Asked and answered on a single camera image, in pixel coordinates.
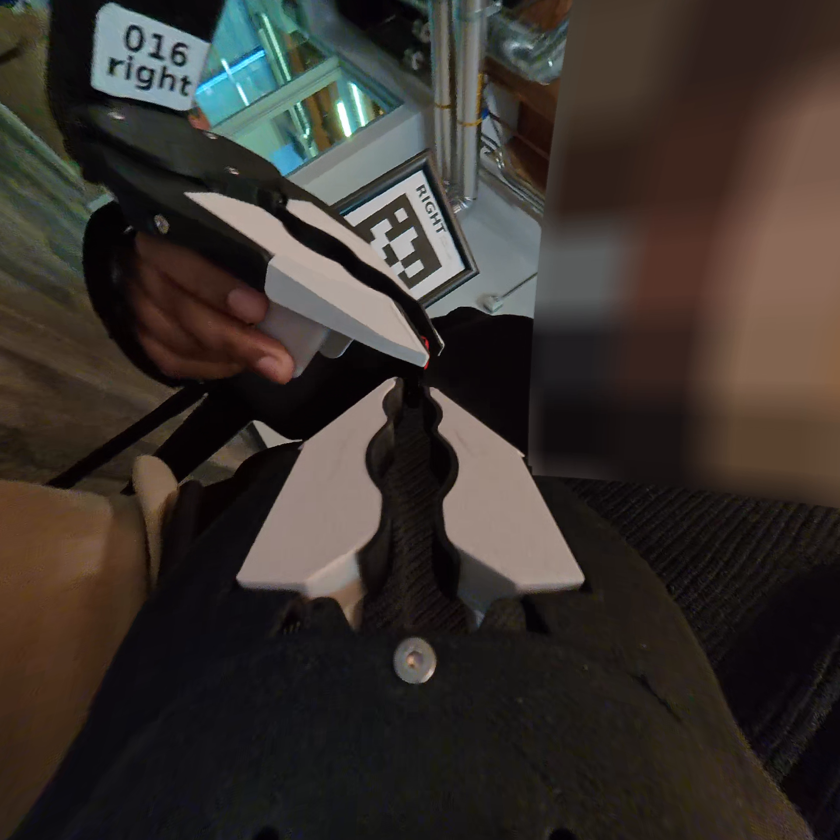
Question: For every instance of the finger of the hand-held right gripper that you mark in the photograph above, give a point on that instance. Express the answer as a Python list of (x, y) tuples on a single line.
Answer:
[(328, 226), (315, 289)]

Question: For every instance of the person's right hand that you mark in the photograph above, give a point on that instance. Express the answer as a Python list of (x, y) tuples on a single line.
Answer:
[(190, 315)]

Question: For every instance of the vertical metal pipes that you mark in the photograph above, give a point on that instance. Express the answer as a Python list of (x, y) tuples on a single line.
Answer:
[(459, 98)]

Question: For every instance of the person's black sweater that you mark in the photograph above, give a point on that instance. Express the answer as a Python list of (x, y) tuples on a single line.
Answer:
[(722, 558)]

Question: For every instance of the red black lego assembly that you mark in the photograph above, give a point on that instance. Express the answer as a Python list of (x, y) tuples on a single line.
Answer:
[(412, 384)]

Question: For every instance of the black framed marker sign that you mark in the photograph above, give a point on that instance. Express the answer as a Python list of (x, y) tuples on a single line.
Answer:
[(407, 236)]

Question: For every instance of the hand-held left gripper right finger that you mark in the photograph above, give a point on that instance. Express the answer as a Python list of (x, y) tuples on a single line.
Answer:
[(512, 525)]

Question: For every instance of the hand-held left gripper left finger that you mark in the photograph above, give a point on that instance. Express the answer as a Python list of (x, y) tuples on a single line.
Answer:
[(308, 518)]

